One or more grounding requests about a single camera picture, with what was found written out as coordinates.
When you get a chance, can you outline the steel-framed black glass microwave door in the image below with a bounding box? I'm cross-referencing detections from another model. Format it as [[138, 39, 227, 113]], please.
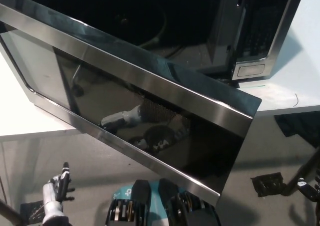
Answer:
[[0, 0, 263, 203]]

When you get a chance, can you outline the glass microwave turntable plate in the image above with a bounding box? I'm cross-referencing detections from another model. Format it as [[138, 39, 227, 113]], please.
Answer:
[[138, 9, 169, 49]]

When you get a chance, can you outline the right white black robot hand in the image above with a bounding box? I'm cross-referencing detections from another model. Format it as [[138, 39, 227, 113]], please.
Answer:
[[297, 177, 320, 202]]

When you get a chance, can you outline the thick black floor cable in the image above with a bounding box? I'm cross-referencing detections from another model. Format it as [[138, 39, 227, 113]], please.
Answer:
[[0, 197, 24, 226], [284, 146, 320, 195]]

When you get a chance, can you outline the black floor mat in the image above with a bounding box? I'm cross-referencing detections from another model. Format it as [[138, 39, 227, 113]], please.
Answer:
[[19, 200, 46, 224]]

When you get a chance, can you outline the black teal robot torso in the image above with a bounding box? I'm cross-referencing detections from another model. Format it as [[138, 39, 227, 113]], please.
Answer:
[[104, 177, 222, 226]]

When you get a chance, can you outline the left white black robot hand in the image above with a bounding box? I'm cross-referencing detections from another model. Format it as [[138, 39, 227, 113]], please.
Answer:
[[41, 161, 76, 213]]

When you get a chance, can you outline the black stainless steel microwave body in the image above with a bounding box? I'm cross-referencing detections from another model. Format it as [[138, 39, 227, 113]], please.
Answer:
[[0, 0, 308, 89]]

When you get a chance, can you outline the black cloth under desk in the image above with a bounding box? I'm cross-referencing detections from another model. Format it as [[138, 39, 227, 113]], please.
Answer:
[[274, 111, 320, 137]]

